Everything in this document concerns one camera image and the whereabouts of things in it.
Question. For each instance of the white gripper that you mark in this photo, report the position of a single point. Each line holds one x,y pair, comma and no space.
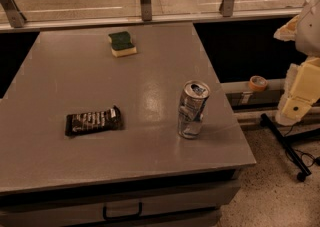
310,32

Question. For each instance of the dark chocolate rxbar wrapper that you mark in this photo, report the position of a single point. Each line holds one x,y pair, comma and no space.
93,122

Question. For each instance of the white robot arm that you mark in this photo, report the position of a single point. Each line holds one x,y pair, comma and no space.
307,40

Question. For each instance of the green and yellow sponge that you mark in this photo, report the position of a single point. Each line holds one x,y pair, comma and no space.
121,44

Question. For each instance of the orange tape roll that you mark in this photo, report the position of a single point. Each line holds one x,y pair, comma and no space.
258,83

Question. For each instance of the grey side shelf ledge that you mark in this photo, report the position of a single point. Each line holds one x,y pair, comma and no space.
240,94

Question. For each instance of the black wheeled stand leg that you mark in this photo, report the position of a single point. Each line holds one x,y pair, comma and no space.
287,141

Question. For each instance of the crushed silver drink can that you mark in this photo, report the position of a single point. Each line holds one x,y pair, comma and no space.
191,106

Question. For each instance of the grey cabinet drawer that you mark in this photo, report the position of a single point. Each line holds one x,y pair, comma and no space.
189,206

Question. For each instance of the black drawer handle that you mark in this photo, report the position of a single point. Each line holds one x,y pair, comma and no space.
120,211

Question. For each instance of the left metal glass bracket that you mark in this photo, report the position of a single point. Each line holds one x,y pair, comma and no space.
14,15

